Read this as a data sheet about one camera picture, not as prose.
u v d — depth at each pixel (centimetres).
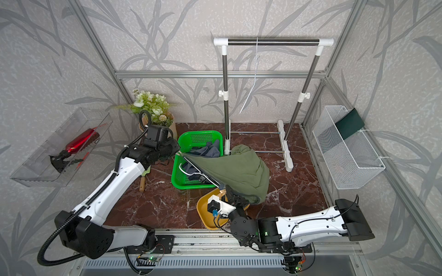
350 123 74
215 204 52
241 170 91
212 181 62
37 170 59
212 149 89
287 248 62
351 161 59
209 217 81
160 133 59
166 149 65
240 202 56
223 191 61
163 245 72
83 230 37
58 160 61
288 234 48
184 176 94
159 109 91
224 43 62
